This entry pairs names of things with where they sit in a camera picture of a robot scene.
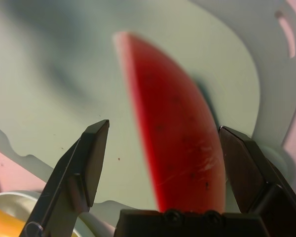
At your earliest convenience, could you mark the mint green plate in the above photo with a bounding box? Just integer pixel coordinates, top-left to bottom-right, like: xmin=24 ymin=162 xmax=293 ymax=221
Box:
xmin=0 ymin=190 xmax=94 ymax=237

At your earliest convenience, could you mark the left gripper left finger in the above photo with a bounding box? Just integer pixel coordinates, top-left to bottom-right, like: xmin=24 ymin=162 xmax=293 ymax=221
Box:
xmin=18 ymin=119 xmax=111 ymax=237

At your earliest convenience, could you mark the yellow banana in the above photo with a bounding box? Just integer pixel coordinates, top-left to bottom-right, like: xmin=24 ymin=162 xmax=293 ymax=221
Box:
xmin=0 ymin=206 xmax=27 ymax=237

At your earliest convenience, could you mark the red watermelon slice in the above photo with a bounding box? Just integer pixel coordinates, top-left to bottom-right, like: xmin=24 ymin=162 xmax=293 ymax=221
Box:
xmin=112 ymin=31 xmax=226 ymax=213

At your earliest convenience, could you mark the green cutting board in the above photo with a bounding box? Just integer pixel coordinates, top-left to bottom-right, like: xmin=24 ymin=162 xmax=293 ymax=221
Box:
xmin=0 ymin=0 xmax=296 ymax=223

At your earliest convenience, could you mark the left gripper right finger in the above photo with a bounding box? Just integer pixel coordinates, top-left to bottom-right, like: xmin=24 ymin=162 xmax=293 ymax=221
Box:
xmin=218 ymin=125 xmax=296 ymax=237

